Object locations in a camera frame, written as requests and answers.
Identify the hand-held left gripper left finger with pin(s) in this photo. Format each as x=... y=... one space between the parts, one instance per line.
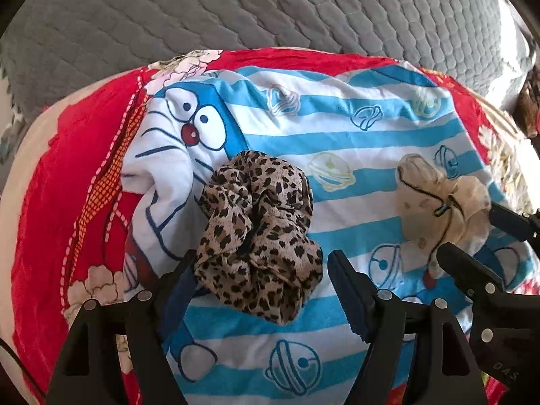
x=177 y=299

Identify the cream dotted scrunchie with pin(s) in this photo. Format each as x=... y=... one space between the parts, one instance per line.
x=417 y=194

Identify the leopard print scrunchie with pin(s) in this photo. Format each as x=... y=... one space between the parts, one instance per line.
x=261 y=228

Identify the red floral blanket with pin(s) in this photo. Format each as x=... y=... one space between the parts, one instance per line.
x=63 y=177

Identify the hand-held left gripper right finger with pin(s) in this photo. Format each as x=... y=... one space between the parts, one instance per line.
x=350 y=299

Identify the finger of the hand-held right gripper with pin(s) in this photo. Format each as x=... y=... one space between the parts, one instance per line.
x=510 y=221
x=464 y=265

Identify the grey quilted cover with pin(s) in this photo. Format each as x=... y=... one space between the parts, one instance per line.
x=253 y=4

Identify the blue striped cartoon towel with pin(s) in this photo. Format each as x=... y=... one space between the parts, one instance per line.
x=337 y=135

